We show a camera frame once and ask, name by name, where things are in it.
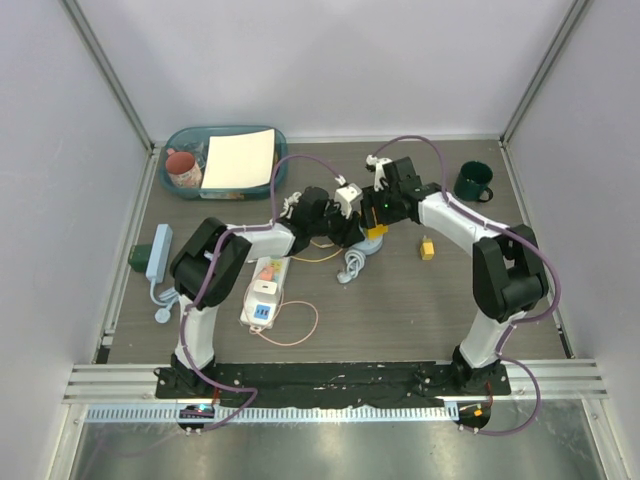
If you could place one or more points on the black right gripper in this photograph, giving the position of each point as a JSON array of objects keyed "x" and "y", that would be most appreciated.
[{"x": 371, "y": 199}]

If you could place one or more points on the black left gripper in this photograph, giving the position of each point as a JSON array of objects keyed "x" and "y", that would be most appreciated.
[{"x": 349, "y": 231}]

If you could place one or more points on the yellow cube socket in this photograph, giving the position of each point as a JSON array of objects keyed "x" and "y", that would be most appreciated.
[{"x": 376, "y": 232}]

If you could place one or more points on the pale yellow USB charger plug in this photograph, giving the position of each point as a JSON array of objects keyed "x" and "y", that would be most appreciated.
[{"x": 427, "y": 249}]

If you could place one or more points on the light blue round socket base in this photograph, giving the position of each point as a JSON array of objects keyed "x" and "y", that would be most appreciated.
[{"x": 369, "y": 246}]

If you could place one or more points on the pink plug adapter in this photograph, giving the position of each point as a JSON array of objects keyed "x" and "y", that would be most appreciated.
[{"x": 269, "y": 273}]

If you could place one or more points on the white charger block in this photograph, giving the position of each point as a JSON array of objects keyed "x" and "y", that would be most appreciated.
[{"x": 265, "y": 291}]

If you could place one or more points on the white power strip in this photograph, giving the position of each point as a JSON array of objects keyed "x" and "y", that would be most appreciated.
[{"x": 259, "y": 315}]

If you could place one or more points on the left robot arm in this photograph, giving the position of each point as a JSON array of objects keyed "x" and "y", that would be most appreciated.
[{"x": 208, "y": 265}]

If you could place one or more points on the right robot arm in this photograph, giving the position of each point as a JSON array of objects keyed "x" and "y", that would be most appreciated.
[{"x": 508, "y": 279}]

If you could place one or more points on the dark green mug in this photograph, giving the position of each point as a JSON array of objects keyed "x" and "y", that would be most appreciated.
[{"x": 473, "y": 182}]

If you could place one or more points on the white paper sheet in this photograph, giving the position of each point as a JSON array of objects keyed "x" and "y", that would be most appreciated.
[{"x": 239, "y": 161}]

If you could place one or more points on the teal plastic basin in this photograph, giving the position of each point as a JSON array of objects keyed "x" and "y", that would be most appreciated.
[{"x": 196, "y": 140}]

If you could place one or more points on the red patterned cup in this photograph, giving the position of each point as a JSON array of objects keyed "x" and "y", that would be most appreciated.
[{"x": 184, "y": 169}]

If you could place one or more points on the light blue power strip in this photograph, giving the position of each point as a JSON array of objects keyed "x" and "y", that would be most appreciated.
[{"x": 158, "y": 257}]

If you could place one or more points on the dark green box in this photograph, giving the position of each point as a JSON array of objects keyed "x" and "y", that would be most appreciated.
[{"x": 138, "y": 258}]

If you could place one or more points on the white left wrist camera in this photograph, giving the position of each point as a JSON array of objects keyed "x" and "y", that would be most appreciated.
[{"x": 347, "y": 196}]

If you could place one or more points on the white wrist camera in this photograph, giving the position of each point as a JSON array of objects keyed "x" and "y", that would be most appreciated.
[
  {"x": 347, "y": 196},
  {"x": 377, "y": 166}
]

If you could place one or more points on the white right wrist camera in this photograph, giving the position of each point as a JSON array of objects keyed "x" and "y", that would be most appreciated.
[{"x": 377, "y": 166}]

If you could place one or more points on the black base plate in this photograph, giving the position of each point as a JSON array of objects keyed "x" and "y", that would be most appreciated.
[{"x": 330, "y": 385}]

